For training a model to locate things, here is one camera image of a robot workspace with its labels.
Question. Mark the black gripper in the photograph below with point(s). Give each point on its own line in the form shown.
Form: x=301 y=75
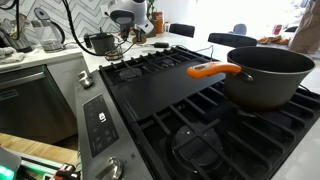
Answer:
x=130 y=27

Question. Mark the brown cork coaster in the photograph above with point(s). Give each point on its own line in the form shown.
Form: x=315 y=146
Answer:
x=139 y=40

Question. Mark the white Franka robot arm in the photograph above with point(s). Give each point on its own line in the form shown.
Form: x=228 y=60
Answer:
x=133 y=8

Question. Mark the grey kitchen appliance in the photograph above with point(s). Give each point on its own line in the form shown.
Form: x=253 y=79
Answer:
x=15 y=35

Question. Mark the orange jar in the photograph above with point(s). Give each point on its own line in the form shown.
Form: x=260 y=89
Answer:
x=159 y=21

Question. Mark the black power adapter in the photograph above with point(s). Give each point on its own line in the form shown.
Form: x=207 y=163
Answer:
x=161 y=45

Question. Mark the potted green plant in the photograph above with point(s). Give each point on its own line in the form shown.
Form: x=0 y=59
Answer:
x=150 y=10

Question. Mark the black chair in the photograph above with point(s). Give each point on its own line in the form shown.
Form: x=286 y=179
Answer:
x=231 y=40
x=181 y=30

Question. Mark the glass electric kettle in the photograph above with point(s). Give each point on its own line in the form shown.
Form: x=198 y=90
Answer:
x=50 y=33

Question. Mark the grey blue chair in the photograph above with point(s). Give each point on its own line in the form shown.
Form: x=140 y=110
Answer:
x=240 y=29

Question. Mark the checked dish towel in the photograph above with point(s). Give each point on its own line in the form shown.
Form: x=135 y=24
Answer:
x=11 y=55

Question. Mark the stainless dishwasher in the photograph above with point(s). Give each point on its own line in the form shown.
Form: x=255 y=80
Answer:
x=30 y=103

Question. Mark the red can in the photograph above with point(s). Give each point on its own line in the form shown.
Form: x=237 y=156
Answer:
x=276 y=29

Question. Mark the wooden table top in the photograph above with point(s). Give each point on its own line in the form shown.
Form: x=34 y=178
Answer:
x=33 y=146

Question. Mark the brown paper bag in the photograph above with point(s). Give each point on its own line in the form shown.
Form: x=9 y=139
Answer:
x=306 y=30

